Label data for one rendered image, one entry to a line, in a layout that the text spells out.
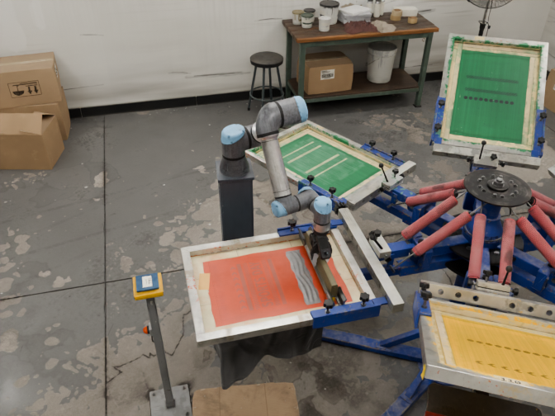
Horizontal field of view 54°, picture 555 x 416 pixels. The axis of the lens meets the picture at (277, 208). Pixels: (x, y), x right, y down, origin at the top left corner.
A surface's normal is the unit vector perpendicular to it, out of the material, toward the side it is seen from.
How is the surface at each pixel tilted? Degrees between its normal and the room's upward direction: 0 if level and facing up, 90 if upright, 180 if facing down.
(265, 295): 0
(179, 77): 90
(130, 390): 0
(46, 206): 0
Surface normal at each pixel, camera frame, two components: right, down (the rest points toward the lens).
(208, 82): 0.25, 0.58
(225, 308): 0.01, -0.80
